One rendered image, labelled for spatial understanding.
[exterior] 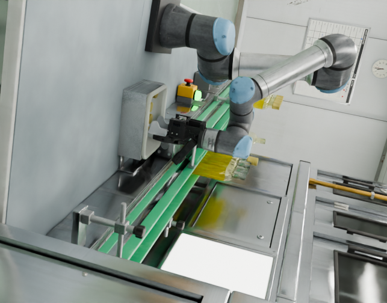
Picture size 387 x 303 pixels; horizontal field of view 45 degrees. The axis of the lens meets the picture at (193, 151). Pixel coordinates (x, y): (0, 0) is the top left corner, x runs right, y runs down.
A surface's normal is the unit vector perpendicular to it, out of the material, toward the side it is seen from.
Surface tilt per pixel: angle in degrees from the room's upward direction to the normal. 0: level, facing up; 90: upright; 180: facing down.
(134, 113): 90
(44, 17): 0
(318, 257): 90
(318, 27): 90
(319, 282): 90
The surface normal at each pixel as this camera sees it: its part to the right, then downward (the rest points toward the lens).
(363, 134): -0.27, 0.33
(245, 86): -0.07, -0.53
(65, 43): 0.95, 0.22
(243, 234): 0.14, -0.92
